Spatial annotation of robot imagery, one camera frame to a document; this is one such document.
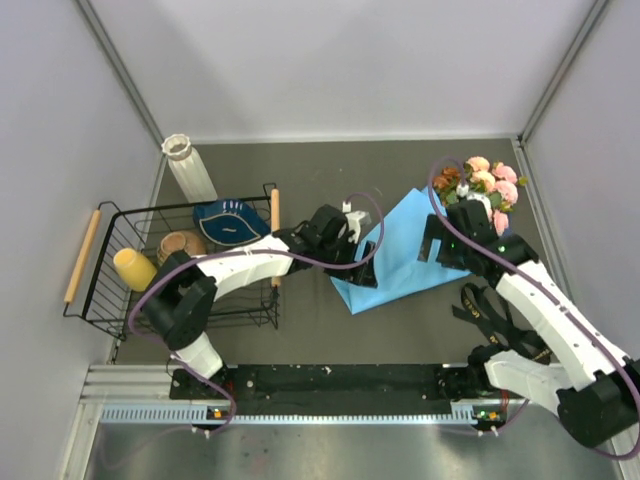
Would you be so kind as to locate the aluminium slotted rail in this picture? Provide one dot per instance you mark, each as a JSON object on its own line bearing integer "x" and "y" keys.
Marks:
{"x": 155, "y": 394}

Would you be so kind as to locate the brown ceramic bowl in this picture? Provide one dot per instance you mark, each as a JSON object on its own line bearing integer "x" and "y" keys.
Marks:
{"x": 182, "y": 240}

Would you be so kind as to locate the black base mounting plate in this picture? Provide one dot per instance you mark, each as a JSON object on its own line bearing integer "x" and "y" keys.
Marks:
{"x": 355, "y": 390}

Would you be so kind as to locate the blue leaf-pattern plate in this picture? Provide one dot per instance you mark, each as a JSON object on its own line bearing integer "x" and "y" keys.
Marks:
{"x": 229, "y": 222}

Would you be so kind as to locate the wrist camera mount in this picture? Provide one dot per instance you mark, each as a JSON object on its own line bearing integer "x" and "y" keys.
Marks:
{"x": 355, "y": 221}
{"x": 464, "y": 191}

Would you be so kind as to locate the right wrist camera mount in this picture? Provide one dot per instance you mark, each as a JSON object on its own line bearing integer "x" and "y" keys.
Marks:
{"x": 464, "y": 191}

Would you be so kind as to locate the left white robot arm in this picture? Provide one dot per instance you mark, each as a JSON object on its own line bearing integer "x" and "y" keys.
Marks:
{"x": 225, "y": 280}

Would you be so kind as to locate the black ribbon gold lettering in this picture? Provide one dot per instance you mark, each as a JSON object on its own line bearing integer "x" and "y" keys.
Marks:
{"x": 499, "y": 329}

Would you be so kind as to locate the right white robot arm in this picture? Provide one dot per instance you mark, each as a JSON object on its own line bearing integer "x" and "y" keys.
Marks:
{"x": 593, "y": 387}

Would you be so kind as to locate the pink and brown flower bouquet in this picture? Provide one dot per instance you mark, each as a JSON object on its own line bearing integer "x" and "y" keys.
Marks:
{"x": 500, "y": 182}

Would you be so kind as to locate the white ribbed ceramic vase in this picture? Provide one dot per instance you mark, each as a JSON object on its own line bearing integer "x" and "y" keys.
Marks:
{"x": 188, "y": 169}

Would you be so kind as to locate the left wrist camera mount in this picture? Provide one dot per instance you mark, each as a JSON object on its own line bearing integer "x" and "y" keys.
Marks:
{"x": 355, "y": 221}

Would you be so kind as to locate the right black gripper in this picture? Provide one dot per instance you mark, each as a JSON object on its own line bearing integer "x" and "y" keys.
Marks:
{"x": 432, "y": 232}

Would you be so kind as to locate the black wire dish basket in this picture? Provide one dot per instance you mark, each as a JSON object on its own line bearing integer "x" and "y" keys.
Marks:
{"x": 109, "y": 303}

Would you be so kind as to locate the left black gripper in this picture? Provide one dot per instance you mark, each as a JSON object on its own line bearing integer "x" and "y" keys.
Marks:
{"x": 362, "y": 275}

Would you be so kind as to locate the yellow cup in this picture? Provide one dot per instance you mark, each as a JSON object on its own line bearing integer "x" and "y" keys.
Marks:
{"x": 134, "y": 268}

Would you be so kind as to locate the blue wrapping paper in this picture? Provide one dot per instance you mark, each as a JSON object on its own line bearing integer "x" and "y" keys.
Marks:
{"x": 398, "y": 270}

